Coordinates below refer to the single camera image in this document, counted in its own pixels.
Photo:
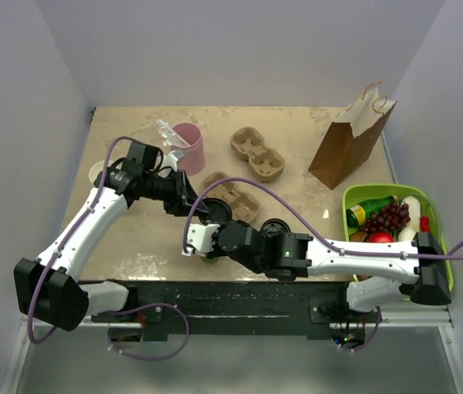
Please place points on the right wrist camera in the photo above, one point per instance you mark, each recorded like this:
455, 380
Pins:
200, 239

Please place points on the pink cylindrical container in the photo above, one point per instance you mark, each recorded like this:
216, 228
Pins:
193, 161

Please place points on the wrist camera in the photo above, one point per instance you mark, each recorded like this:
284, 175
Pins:
173, 159
200, 239

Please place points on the wrapped white straws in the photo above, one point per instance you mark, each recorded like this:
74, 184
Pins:
170, 137

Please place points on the red chili pepper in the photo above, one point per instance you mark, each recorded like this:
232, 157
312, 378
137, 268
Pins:
424, 224

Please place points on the green plastic basket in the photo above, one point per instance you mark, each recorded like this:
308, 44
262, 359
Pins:
429, 208

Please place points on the red grape bunch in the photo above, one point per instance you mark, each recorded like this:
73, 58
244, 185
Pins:
390, 219

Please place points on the cardboard two-cup carrier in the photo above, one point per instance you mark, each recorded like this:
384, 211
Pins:
244, 206

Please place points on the black cup lid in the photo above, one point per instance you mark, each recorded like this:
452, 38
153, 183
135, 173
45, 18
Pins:
219, 211

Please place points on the brown paper bag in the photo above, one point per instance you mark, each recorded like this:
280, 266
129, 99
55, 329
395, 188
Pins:
351, 136

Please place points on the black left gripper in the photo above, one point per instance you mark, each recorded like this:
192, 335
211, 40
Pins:
184, 196

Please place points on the white radish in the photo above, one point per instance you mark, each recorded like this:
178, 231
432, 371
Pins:
413, 226

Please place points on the stack of black cup lids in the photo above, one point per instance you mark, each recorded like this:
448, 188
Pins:
274, 227

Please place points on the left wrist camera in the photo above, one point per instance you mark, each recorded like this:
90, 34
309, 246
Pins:
173, 159

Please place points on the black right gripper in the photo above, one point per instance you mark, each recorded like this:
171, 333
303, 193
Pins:
216, 249

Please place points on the red apple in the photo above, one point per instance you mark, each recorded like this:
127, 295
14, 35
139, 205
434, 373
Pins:
381, 237

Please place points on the green bottle yellow label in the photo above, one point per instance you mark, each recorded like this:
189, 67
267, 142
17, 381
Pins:
357, 214

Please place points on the black table front rail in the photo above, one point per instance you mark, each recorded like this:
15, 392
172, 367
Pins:
304, 309

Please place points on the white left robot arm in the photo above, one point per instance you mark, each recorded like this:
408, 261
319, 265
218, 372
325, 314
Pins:
48, 287

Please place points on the green paper coffee cup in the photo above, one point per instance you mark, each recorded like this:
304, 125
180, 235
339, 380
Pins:
210, 260

